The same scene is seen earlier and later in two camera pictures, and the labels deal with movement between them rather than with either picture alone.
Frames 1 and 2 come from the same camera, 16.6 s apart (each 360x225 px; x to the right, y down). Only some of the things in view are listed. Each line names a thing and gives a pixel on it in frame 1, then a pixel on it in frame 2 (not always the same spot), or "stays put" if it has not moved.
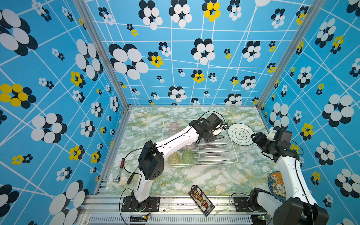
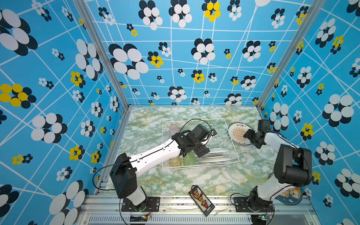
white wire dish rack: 221,150 stays put
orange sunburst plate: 211,144 to 236,132
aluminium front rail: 108,210 stays put
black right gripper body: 265,144 to 252,136
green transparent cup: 187,157 stays put
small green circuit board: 143,218 stays put
